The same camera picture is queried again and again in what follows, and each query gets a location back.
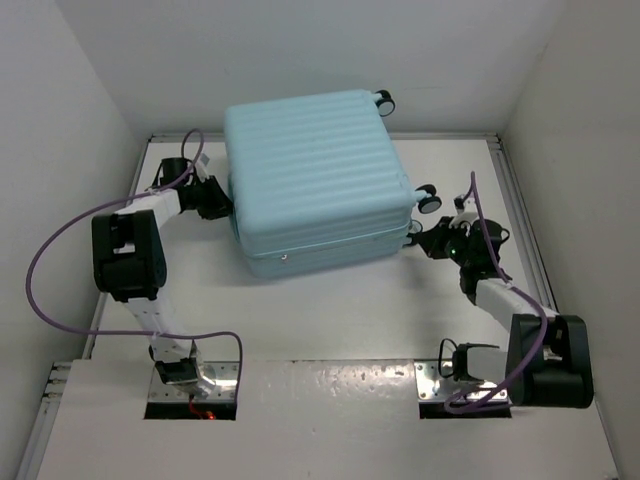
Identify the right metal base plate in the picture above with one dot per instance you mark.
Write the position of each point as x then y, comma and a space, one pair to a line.
434, 388

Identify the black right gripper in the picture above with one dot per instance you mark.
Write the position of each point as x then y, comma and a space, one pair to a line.
433, 239

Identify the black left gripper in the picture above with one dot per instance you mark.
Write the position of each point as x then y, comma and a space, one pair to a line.
217, 206

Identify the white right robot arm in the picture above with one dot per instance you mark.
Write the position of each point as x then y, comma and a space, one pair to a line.
547, 360

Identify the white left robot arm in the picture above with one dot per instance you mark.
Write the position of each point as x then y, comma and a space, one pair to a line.
129, 264

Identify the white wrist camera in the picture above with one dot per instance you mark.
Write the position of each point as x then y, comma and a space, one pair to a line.
201, 167
466, 211

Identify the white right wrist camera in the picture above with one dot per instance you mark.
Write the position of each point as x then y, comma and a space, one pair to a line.
466, 211

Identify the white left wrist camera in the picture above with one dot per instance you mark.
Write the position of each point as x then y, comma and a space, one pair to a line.
201, 167

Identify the metal base plate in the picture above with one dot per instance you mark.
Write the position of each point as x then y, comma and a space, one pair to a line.
434, 388
220, 381

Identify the light blue suitcase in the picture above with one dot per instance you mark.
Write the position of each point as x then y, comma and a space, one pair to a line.
316, 182

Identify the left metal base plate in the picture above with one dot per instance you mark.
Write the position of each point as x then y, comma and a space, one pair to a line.
220, 381

